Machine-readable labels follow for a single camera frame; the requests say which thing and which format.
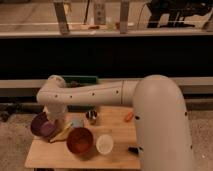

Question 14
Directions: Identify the yellow banana bunch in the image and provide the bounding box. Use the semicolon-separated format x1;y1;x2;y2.
49;123;72;143

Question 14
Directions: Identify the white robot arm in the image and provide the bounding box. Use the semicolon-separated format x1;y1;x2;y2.
36;75;195;171

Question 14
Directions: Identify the green plastic tray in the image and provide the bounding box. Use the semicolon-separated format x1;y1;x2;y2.
63;75;98;87

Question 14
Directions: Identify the small metal cup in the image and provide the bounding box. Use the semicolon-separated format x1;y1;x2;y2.
86;110;97;125

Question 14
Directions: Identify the dark grape bunch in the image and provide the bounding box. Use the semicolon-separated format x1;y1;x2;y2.
69;81;80;88

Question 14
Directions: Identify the orange carrot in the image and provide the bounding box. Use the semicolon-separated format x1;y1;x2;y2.
124;112;134;122

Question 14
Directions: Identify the wooden table board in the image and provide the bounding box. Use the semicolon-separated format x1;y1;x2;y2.
25;106;140;169

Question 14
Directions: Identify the pale blue plastic cup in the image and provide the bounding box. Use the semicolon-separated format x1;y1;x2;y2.
71;118;84;128

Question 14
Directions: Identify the white cup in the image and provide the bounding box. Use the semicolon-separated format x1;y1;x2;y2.
96;134;114;155

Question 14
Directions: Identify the red-orange bowl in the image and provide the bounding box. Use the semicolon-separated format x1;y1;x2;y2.
66;127;94;155

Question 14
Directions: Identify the purple bowl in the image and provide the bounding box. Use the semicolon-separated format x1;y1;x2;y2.
30;112;56;137

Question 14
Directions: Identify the black handled brush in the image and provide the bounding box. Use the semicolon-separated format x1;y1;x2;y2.
128;147;138;154

